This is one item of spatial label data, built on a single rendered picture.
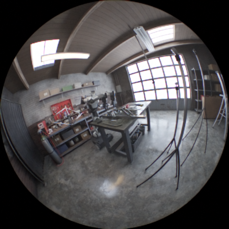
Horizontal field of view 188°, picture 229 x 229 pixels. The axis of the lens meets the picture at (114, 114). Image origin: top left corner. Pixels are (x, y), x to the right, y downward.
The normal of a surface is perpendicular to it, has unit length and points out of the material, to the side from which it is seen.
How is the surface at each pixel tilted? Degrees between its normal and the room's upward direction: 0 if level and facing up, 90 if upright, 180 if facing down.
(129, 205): 0
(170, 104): 90
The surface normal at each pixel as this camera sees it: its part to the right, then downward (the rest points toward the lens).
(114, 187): -0.24, -0.93
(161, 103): -0.63, 0.36
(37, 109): 0.74, 0.01
